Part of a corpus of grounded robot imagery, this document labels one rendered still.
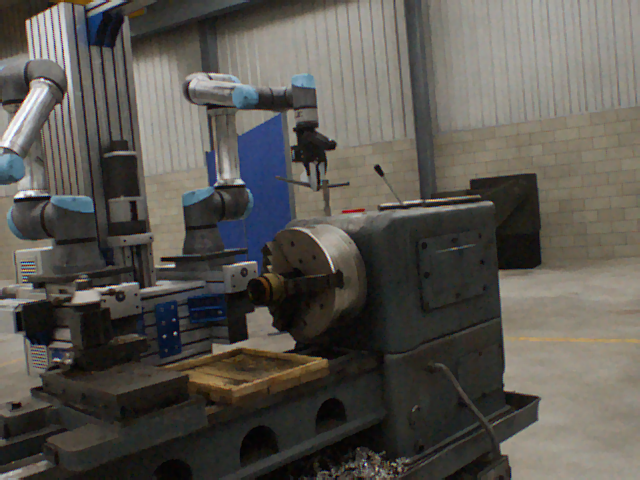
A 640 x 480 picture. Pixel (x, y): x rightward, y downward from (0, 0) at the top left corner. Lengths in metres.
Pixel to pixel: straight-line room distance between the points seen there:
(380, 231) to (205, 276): 0.76
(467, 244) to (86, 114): 1.31
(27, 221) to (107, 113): 0.50
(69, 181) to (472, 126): 10.39
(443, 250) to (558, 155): 9.87
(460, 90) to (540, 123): 1.58
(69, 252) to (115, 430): 0.83
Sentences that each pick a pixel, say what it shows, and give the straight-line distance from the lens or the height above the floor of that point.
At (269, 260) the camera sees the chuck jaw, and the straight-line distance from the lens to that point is 1.79.
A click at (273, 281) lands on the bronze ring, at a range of 1.72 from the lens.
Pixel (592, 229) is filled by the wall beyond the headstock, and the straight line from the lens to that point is 11.74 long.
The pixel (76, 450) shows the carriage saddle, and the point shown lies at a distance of 1.28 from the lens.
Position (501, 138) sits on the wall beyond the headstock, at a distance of 12.02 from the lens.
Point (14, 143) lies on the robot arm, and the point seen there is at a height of 1.53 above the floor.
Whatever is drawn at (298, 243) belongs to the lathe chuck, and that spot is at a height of 1.19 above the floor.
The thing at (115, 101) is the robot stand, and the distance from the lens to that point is 2.39.
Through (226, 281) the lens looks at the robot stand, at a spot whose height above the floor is 1.07.
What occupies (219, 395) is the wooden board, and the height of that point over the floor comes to 0.88.
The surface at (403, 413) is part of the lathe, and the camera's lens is 1.88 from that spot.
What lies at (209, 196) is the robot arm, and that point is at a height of 1.36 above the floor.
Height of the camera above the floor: 1.29
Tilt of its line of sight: 3 degrees down
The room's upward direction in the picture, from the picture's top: 5 degrees counter-clockwise
